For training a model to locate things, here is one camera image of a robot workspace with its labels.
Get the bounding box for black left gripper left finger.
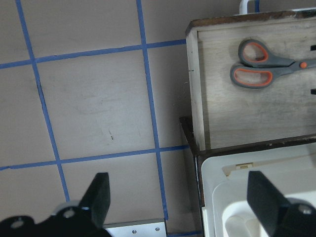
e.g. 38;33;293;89
78;172;110;228

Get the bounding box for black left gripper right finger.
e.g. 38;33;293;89
247;171;291;237

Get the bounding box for wooden drawer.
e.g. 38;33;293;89
186;8;316;150

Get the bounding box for orange grey scissors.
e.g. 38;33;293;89
230;39;316;89

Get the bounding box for white plastic storage bin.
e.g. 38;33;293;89
200;142;316;237

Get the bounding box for dark wooden cabinet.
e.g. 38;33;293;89
179;116;316;237

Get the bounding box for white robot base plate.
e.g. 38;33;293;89
103;219;167;237

